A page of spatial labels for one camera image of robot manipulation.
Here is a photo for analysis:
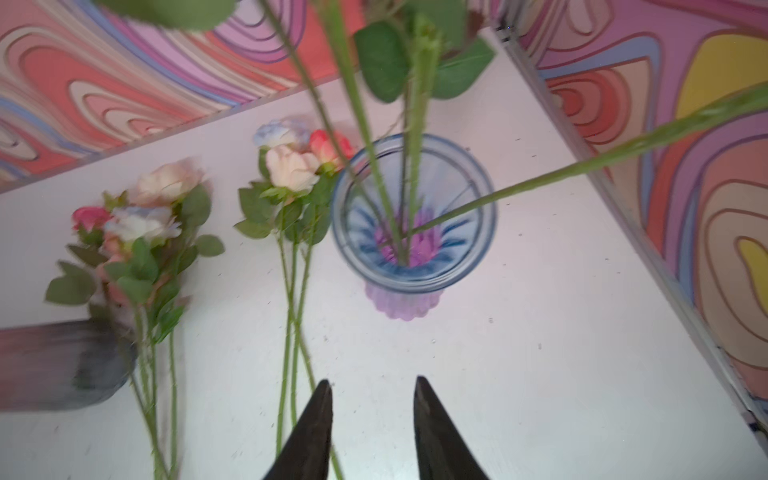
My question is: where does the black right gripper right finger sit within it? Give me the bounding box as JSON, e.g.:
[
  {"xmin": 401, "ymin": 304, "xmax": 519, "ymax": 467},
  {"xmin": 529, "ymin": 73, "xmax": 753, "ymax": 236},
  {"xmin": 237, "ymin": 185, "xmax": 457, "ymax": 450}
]
[{"xmin": 413, "ymin": 376, "xmax": 489, "ymax": 480}]

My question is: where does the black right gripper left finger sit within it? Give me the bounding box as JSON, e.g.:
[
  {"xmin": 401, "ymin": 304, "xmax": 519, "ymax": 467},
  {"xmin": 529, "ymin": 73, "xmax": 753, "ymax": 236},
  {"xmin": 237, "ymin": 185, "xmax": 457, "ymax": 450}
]
[{"xmin": 263, "ymin": 379, "xmax": 333, "ymax": 480}]

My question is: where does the purple blue glass vase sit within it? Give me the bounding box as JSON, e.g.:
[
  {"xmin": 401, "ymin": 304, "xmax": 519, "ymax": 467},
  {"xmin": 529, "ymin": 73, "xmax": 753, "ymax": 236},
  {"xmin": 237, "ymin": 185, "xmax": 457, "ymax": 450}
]
[{"xmin": 331, "ymin": 134, "xmax": 498, "ymax": 321}]

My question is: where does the cream peach rose stem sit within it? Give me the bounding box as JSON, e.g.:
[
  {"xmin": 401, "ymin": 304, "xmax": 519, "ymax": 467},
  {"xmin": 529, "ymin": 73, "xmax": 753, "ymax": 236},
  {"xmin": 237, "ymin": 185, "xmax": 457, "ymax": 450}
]
[{"xmin": 234, "ymin": 145, "xmax": 336, "ymax": 459}]

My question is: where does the pink spray rose bunch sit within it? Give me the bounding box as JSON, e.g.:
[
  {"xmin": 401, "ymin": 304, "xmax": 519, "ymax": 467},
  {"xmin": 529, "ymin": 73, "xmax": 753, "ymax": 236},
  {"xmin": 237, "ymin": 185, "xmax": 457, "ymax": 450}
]
[{"xmin": 44, "ymin": 203, "xmax": 226, "ymax": 480}]

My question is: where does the salmon pink rose stem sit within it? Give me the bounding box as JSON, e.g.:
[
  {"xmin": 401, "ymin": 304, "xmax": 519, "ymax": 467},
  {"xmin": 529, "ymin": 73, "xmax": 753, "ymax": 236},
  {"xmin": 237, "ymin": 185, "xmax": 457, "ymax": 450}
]
[{"xmin": 259, "ymin": 1, "xmax": 388, "ymax": 223}]

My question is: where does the pale pink rose bunch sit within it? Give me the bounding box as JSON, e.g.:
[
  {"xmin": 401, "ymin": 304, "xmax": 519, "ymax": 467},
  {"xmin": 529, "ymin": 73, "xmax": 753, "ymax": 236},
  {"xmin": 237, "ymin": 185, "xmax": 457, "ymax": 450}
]
[{"xmin": 414, "ymin": 83, "xmax": 767, "ymax": 233}]

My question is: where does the light blue flower stem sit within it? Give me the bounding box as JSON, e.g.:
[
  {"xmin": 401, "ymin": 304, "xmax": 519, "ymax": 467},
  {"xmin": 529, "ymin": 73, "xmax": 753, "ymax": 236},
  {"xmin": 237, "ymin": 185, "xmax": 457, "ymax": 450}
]
[{"xmin": 353, "ymin": 1, "xmax": 494, "ymax": 265}]

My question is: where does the light pink rose stem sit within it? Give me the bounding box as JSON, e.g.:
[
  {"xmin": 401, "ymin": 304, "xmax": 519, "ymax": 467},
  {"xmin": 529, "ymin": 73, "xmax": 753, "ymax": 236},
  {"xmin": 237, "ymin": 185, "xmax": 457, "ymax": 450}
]
[{"xmin": 311, "ymin": 1, "xmax": 408, "ymax": 266}]

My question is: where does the red rimmed glass vase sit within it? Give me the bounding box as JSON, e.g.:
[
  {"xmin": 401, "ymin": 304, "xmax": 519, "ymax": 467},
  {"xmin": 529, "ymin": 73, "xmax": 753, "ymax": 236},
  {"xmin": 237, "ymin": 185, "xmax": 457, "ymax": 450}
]
[{"xmin": 1, "ymin": 319, "xmax": 137, "ymax": 413}]

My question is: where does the pale cream rose stem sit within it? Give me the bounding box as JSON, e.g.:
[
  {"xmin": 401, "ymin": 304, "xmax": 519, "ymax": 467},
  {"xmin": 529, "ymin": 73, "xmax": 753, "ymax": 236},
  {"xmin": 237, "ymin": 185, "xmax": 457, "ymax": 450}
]
[{"xmin": 129, "ymin": 159, "xmax": 204, "ymax": 216}]

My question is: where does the red pink rose stem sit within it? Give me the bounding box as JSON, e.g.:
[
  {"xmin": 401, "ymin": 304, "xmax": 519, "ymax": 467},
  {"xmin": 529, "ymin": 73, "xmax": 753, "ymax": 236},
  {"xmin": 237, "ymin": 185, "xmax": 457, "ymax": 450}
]
[{"xmin": 286, "ymin": 129, "xmax": 355, "ymax": 424}]

